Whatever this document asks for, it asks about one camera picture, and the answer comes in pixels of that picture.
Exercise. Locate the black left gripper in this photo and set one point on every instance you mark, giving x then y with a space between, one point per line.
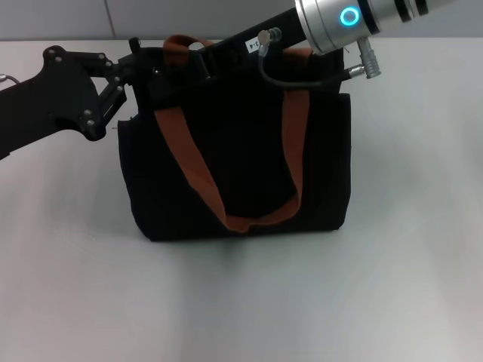
49 98

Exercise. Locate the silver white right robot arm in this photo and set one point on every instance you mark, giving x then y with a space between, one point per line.
328 26

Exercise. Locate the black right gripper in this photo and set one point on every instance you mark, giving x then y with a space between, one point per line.
234 53

